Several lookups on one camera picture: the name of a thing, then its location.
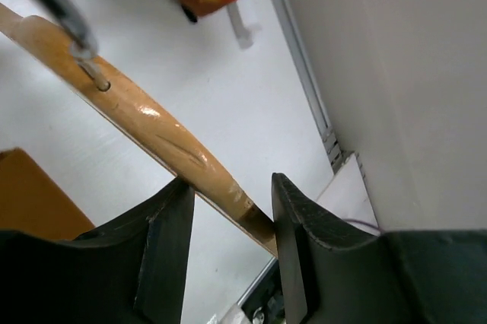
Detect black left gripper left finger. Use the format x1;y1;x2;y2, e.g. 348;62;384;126
72;177;196;324

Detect wooden clothes hanger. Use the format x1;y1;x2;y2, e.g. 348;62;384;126
1;0;278;256

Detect brown trousers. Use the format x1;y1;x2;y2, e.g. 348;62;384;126
1;148;94;240

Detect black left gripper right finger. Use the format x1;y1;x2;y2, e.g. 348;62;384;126
272;173;384;323

